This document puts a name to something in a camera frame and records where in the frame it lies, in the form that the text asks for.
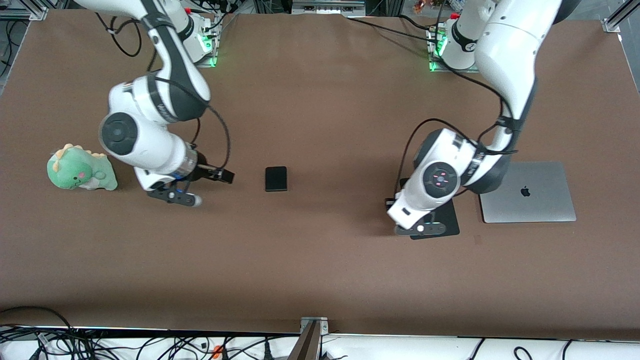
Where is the black phone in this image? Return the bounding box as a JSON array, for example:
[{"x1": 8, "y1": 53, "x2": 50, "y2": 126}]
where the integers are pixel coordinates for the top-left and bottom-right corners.
[{"x1": 264, "y1": 166, "x2": 289, "y2": 193}]

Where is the black mouse pad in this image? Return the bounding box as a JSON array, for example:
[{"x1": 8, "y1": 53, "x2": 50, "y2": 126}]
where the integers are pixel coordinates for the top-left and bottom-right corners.
[{"x1": 399, "y1": 177, "x2": 461, "y2": 241}]

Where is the green dinosaur plush toy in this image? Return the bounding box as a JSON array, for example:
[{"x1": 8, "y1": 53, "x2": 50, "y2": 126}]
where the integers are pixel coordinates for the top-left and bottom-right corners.
[{"x1": 46, "y1": 143, "x2": 119, "y2": 192}]

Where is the silver closed laptop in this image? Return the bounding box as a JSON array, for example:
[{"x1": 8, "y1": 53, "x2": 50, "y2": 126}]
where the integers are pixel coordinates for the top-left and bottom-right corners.
[{"x1": 479, "y1": 160, "x2": 578, "y2": 224}]

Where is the aluminium support beam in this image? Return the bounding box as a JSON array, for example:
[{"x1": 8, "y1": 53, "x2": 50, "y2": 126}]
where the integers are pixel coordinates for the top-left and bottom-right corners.
[{"x1": 287, "y1": 321, "x2": 323, "y2": 360}]

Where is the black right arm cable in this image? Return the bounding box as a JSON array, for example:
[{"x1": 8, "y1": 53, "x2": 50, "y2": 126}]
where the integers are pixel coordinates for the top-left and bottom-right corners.
[{"x1": 95, "y1": 12, "x2": 232, "y2": 174}]

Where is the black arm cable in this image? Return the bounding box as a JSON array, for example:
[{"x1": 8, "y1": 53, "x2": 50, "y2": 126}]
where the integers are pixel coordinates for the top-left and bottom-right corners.
[
  {"x1": 95, "y1": 12, "x2": 232, "y2": 174},
  {"x1": 397, "y1": 117, "x2": 521, "y2": 201}
]

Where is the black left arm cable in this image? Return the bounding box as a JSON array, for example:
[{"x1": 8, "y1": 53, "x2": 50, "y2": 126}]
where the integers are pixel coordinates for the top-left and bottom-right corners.
[{"x1": 397, "y1": 117, "x2": 521, "y2": 201}]

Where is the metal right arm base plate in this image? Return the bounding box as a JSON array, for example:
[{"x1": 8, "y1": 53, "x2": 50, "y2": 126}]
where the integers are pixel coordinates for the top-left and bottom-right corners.
[{"x1": 192, "y1": 30, "x2": 219, "y2": 68}]

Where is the metal table edge bracket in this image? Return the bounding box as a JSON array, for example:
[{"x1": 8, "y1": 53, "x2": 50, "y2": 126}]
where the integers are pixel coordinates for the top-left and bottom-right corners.
[{"x1": 300, "y1": 316, "x2": 330, "y2": 335}]

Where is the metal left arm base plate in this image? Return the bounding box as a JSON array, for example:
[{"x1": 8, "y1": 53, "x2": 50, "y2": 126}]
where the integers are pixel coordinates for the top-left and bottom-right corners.
[{"x1": 428, "y1": 30, "x2": 482, "y2": 74}]

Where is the long black table cable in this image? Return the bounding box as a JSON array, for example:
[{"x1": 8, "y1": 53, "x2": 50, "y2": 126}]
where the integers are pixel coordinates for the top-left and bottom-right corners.
[{"x1": 345, "y1": 17, "x2": 441, "y2": 43}]

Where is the short black table cable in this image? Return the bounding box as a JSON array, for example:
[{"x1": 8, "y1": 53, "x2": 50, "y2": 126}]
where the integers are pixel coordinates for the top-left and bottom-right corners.
[{"x1": 398, "y1": 14, "x2": 440, "y2": 32}]

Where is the metal frame with connectors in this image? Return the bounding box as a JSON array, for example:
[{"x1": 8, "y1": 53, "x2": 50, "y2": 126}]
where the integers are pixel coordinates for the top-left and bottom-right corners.
[{"x1": 291, "y1": 0, "x2": 367, "y2": 17}]

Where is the black looped floor cable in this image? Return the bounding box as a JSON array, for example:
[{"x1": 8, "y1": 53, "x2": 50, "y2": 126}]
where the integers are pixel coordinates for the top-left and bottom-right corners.
[{"x1": 0, "y1": 306, "x2": 77, "y2": 346}]

